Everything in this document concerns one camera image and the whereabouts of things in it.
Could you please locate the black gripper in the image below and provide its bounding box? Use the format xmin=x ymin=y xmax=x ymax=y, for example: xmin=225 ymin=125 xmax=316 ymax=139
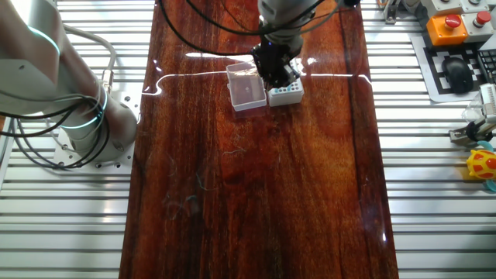
xmin=252 ymin=41 xmax=301 ymax=88

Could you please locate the white pipette tip rack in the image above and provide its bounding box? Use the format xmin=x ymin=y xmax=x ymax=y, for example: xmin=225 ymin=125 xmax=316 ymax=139
xmin=266 ymin=57 xmax=305 ymax=109

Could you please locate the clear plastic box lid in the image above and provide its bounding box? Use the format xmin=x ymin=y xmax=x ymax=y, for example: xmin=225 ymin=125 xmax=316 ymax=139
xmin=226 ymin=61 xmax=268 ymax=113

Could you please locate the glossy brown wooden board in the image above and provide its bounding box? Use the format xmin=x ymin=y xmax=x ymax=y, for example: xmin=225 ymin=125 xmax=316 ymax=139
xmin=118 ymin=0 xmax=400 ymax=279

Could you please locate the black white marker sheet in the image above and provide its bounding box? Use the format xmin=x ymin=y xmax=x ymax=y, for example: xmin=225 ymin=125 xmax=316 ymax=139
xmin=408 ymin=33 xmax=484 ymax=105

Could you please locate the silver robot mounting plate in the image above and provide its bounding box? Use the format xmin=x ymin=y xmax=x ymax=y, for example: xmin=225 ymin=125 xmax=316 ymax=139
xmin=52 ymin=91 xmax=143 ymax=175

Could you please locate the orange emergency stop box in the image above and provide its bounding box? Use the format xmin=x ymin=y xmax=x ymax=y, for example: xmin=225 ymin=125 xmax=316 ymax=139
xmin=425 ymin=14 xmax=470 ymax=47

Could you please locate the black computer mouse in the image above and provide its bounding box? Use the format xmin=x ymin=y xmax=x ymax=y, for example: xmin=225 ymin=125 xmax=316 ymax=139
xmin=441 ymin=56 xmax=474 ymax=95

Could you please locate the grey box with red button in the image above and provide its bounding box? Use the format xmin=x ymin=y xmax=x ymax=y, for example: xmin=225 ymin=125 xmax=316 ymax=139
xmin=460 ymin=10 xmax=496 ymax=43

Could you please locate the black keyboard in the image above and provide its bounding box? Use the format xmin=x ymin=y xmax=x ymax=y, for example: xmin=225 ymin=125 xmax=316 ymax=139
xmin=476 ymin=46 xmax=496 ymax=84

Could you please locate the yellow red turtle toy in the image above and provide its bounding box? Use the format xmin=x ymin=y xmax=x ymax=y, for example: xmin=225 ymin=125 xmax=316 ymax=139
xmin=464 ymin=139 xmax=496 ymax=194

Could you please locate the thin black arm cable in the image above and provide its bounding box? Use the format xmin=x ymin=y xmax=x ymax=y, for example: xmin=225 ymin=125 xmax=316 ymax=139
xmin=157 ymin=0 xmax=255 ymax=57
xmin=184 ymin=0 xmax=332 ymax=36

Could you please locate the silver metal bracket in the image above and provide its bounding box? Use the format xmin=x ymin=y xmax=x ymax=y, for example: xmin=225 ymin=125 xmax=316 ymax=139
xmin=383 ymin=0 xmax=402 ymax=25

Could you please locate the grey cable with metal connector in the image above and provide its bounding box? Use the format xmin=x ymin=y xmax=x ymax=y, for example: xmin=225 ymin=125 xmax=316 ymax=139
xmin=61 ymin=23 xmax=118 ymax=96

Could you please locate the small silver angle bracket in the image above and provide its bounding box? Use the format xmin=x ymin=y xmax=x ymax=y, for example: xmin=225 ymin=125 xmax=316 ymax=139
xmin=448 ymin=126 xmax=472 ymax=147

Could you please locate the black camera mount knob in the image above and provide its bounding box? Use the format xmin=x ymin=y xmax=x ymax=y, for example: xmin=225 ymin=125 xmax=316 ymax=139
xmin=466 ymin=122 xmax=485 ymax=143

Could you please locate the silver depth camera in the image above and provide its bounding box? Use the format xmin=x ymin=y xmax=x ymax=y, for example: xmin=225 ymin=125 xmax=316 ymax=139
xmin=478 ymin=83 xmax=496 ymax=125

